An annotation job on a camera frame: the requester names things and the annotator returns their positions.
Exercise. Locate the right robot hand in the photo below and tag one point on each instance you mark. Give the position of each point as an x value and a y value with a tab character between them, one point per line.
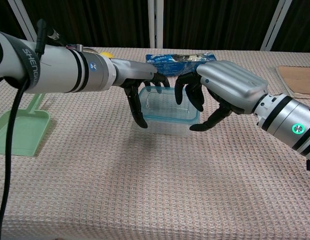
235	82

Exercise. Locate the white metal frame post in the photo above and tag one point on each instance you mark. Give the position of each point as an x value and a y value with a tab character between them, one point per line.
23	17
155	25
275	27

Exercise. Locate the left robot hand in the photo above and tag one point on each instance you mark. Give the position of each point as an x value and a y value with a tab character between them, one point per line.
134	68

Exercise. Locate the dark curtain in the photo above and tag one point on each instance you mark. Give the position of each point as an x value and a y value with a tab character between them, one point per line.
99	22

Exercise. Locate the green plastic dustpan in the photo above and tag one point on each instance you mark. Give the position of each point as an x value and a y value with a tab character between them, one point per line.
22	135

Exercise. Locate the clear plastic container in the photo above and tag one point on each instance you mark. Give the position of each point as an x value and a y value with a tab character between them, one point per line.
167	128

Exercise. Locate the yellow ball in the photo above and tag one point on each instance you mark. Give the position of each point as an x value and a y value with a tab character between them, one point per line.
106	54

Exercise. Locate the blue-rimmed clear lid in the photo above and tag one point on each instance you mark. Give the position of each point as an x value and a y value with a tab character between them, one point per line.
174	119

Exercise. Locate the blue rectangular package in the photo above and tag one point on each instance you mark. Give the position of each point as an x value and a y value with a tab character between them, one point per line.
169	65

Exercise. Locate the brown cardboard sheet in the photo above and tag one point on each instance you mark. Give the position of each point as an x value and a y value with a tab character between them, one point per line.
297	80

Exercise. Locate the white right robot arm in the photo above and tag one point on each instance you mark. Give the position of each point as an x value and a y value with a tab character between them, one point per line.
287	122

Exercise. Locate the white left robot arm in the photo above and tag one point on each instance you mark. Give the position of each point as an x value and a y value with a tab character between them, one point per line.
59	70

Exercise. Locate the woven checkered tablecloth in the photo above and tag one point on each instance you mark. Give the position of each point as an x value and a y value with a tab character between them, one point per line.
119	187

